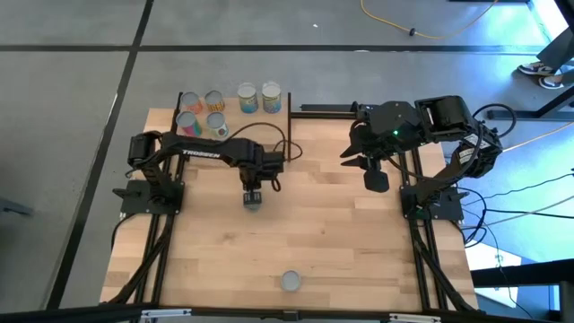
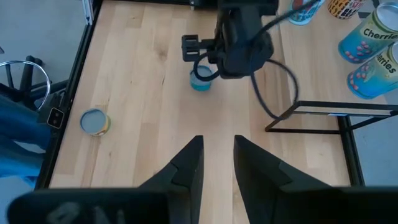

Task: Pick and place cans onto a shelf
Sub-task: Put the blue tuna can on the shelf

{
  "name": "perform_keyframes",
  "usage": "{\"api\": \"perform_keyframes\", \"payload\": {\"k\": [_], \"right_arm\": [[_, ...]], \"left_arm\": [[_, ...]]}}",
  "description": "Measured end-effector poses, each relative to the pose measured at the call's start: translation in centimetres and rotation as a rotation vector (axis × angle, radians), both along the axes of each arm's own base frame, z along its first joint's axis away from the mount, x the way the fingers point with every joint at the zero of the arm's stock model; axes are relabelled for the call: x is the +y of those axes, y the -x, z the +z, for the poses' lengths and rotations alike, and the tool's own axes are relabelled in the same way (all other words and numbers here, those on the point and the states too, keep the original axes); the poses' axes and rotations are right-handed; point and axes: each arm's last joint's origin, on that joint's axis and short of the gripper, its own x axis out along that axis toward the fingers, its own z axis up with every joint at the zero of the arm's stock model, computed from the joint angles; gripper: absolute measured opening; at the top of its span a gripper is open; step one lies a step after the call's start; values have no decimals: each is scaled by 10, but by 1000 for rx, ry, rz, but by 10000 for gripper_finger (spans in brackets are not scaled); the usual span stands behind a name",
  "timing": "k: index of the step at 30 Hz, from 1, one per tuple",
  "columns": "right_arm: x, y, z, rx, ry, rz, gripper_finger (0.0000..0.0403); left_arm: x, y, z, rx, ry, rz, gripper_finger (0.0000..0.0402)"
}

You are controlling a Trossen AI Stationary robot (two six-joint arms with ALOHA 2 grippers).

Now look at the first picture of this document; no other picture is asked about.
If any black desk leg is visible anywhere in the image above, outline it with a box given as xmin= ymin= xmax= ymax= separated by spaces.
xmin=487 ymin=84 xmax=574 ymax=121

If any grey floor object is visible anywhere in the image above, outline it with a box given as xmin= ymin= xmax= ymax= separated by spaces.
xmin=0 ymin=199 xmax=33 ymax=217

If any person's shoe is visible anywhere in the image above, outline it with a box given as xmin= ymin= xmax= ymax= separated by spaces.
xmin=537 ymin=74 xmax=565 ymax=90
xmin=517 ymin=61 xmax=555 ymax=76

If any grey floor cable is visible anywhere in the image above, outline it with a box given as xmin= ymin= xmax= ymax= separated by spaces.
xmin=461 ymin=195 xmax=574 ymax=231

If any silver aluminium bracket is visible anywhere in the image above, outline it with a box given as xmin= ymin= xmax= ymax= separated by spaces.
xmin=140 ymin=308 xmax=193 ymax=320
xmin=387 ymin=312 xmax=441 ymax=323

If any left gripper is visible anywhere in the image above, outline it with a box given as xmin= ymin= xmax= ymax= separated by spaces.
xmin=239 ymin=150 xmax=286 ymax=205

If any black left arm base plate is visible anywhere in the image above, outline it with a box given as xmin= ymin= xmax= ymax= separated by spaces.
xmin=113 ymin=179 xmax=186 ymax=215

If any short yellow spicy can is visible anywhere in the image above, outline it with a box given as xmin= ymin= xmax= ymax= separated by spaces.
xmin=204 ymin=90 xmax=226 ymax=113

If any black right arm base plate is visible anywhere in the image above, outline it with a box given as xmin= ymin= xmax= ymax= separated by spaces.
xmin=400 ymin=184 xmax=465 ymax=222

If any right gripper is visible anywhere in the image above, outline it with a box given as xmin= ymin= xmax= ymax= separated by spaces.
xmin=338 ymin=104 xmax=399 ymax=194

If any black floor beam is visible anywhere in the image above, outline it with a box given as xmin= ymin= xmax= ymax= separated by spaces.
xmin=470 ymin=258 xmax=574 ymax=288

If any black floor cable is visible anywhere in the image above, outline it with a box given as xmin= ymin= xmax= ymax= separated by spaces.
xmin=465 ymin=170 xmax=574 ymax=201
xmin=485 ymin=207 xmax=574 ymax=221

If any person's leg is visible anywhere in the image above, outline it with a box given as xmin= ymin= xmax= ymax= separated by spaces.
xmin=535 ymin=27 xmax=574 ymax=86

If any yellow extension cable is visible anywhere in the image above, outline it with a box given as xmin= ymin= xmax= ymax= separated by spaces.
xmin=515 ymin=120 xmax=574 ymax=152

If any yellow floor cable with knot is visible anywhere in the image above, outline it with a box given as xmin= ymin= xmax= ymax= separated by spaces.
xmin=360 ymin=0 xmax=499 ymax=39

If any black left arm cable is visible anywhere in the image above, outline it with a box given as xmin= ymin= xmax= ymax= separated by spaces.
xmin=222 ymin=121 xmax=304 ymax=193

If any black rail bar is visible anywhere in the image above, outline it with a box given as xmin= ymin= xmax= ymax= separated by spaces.
xmin=299 ymin=101 xmax=362 ymax=114

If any short orange pink can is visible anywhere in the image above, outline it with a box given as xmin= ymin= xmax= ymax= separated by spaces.
xmin=181 ymin=92 xmax=204 ymax=116

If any wooden shelf black frame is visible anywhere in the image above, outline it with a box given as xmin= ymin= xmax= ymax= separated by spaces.
xmin=172 ymin=92 xmax=292 ymax=163

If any white can green red print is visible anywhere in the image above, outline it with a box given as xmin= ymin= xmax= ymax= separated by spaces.
xmin=205 ymin=110 xmax=230 ymax=139

